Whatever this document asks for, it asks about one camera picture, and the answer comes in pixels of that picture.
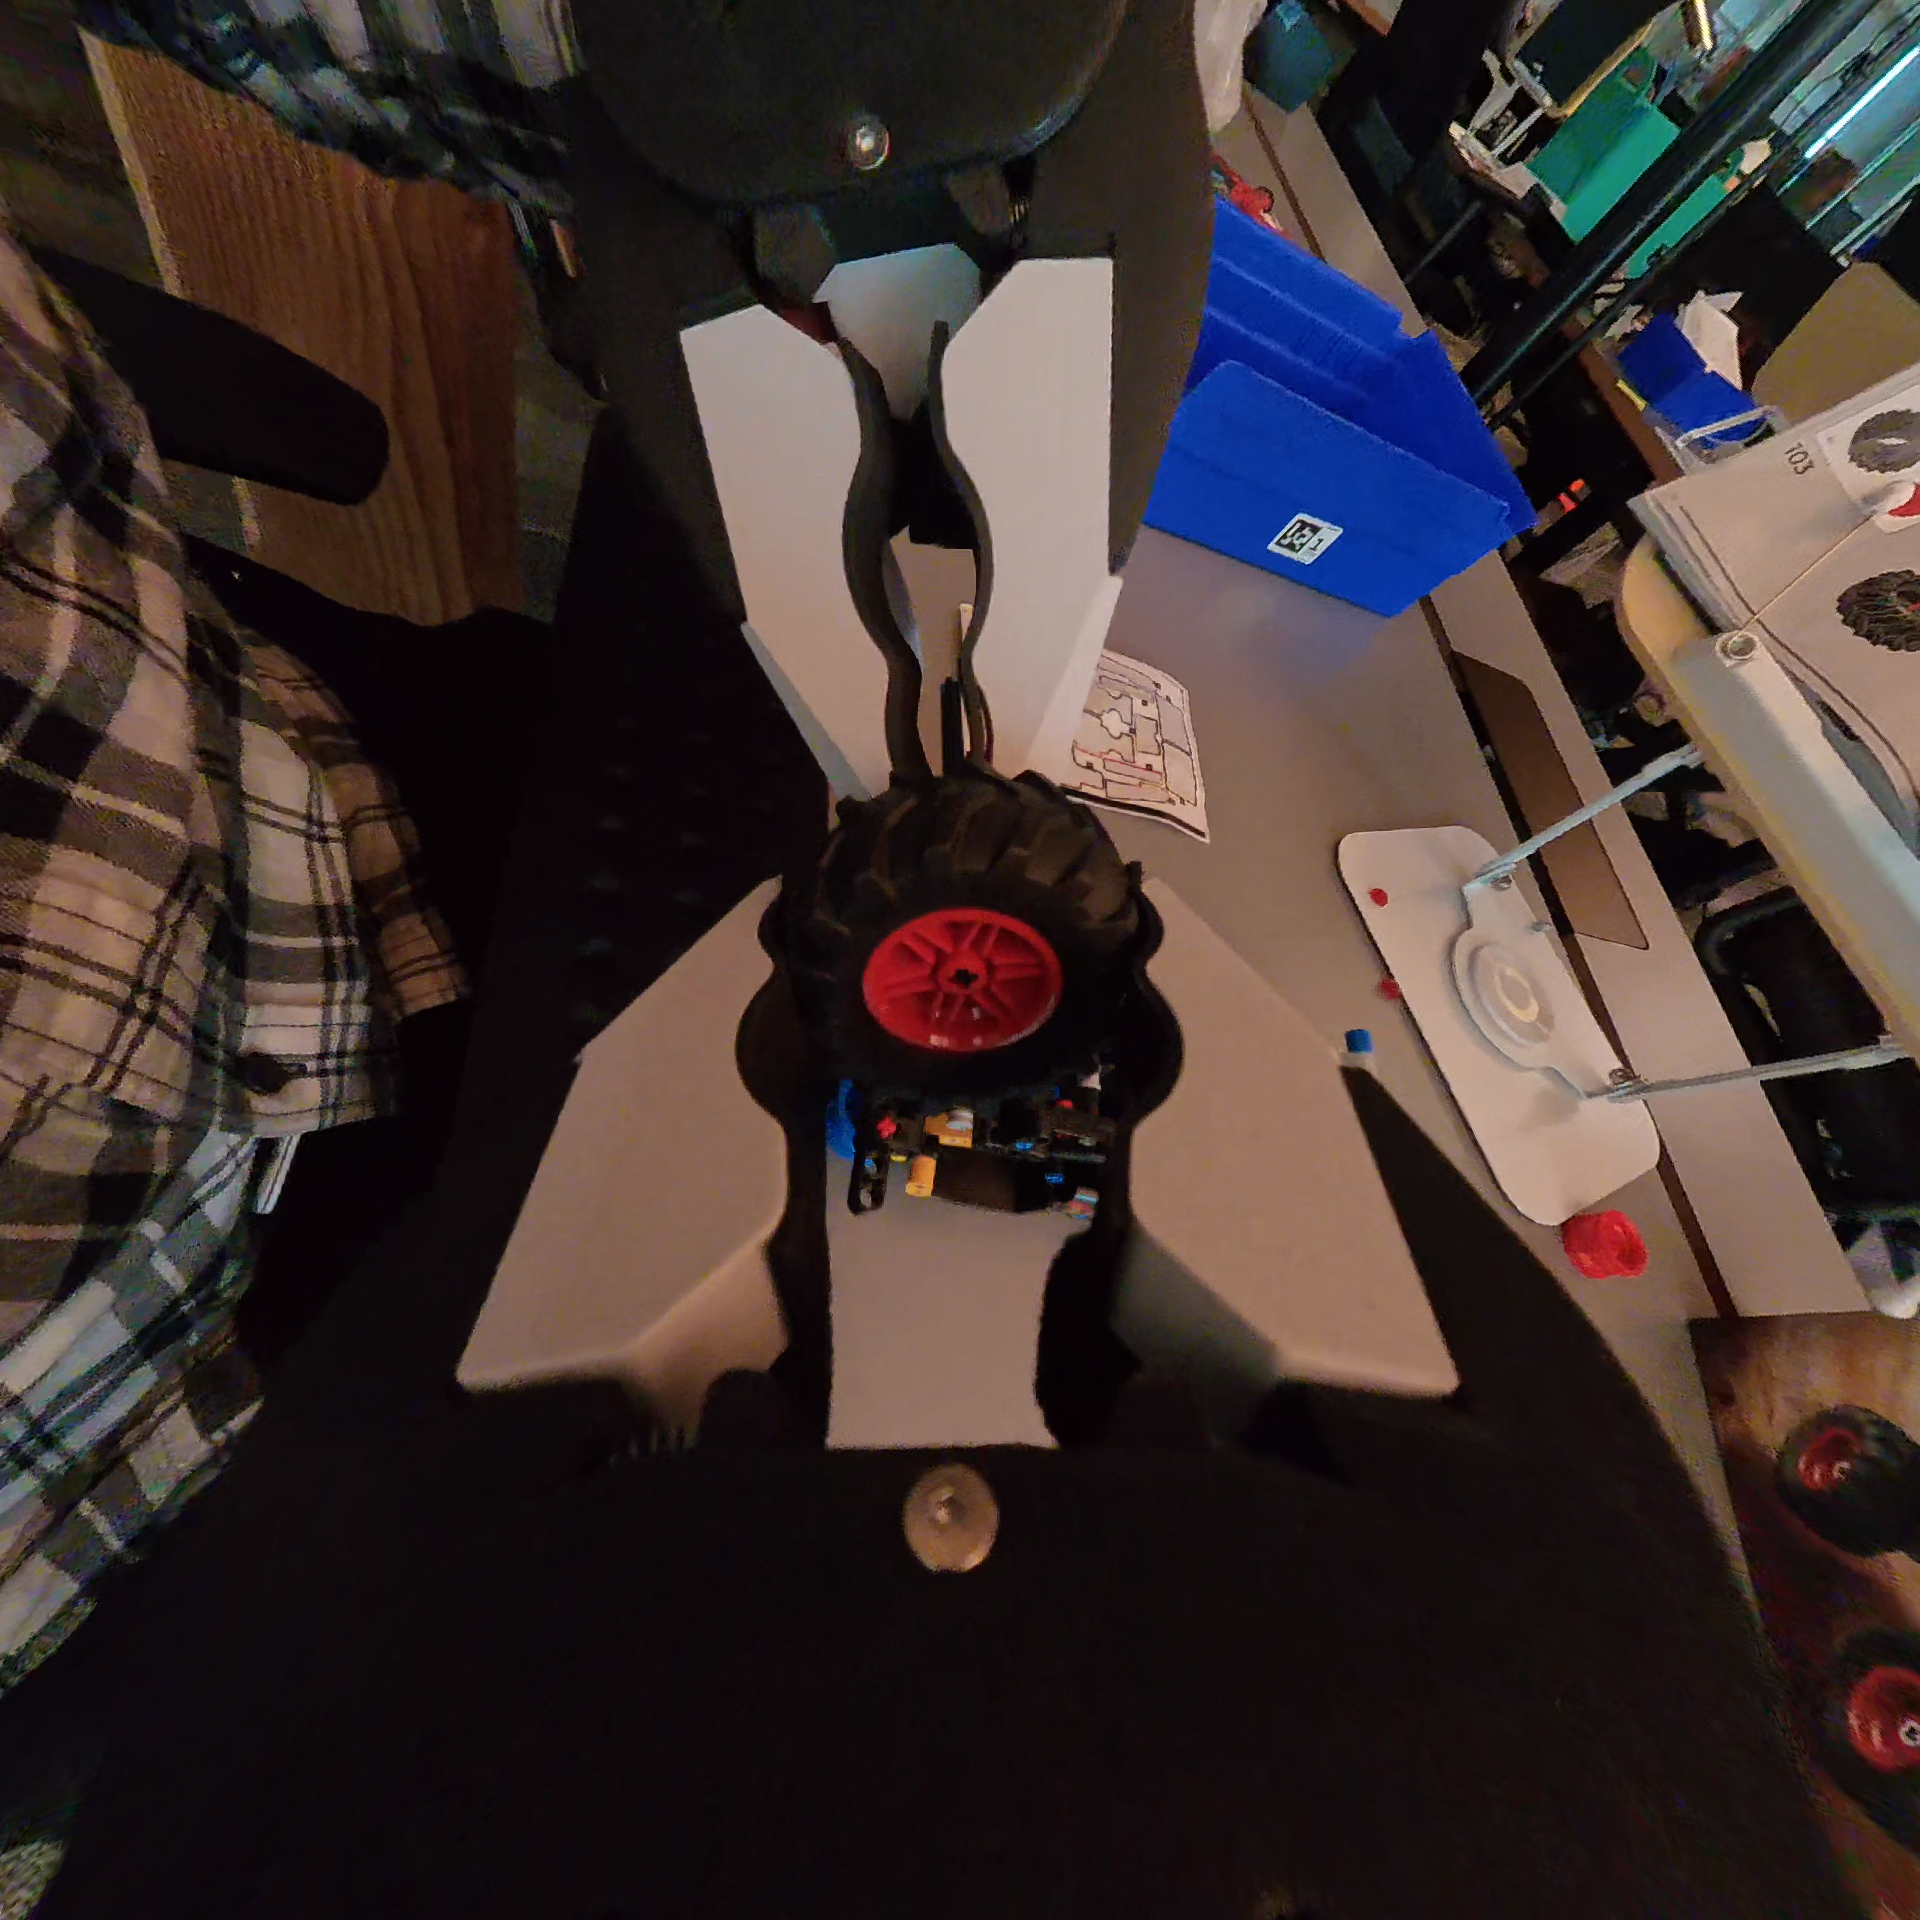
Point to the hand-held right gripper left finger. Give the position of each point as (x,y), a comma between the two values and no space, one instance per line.
(645,1198)

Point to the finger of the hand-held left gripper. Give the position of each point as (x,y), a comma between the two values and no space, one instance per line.
(1051,452)
(764,524)

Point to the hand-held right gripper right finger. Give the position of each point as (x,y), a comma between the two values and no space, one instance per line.
(1274,1198)

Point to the toy brick monster truck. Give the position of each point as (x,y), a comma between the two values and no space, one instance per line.
(991,1170)

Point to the black toy wheel red rim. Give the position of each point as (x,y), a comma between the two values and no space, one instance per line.
(960,985)

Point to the person's left forearm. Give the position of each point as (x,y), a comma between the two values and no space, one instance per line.
(377,76)

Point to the grey desk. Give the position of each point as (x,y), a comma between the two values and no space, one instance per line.
(1304,705)

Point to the blue storage bin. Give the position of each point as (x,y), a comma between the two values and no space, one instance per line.
(1320,452)

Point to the white sticker sheet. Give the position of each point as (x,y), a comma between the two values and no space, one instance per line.
(1140,737)

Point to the white base metal stand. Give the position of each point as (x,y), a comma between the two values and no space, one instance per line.
(1424,930)

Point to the brown wooden panel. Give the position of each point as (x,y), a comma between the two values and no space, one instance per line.
(332,377)

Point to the black chair armrest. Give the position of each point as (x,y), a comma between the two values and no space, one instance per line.
(255,420)

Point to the printed toy truck box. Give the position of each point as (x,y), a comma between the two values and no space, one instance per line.
(1771,1380)

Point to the green box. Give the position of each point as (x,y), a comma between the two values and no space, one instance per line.
(1603,150)

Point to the small blue bin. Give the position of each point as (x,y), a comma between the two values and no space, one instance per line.
(1680,389)

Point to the black metal pole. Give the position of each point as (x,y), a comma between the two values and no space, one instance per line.
(1649,210)

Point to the raised white wooden-edged platform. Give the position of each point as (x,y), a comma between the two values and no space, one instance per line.
(1800,780)

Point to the white instruction booklet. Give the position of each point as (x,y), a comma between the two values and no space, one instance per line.
(1800,509)

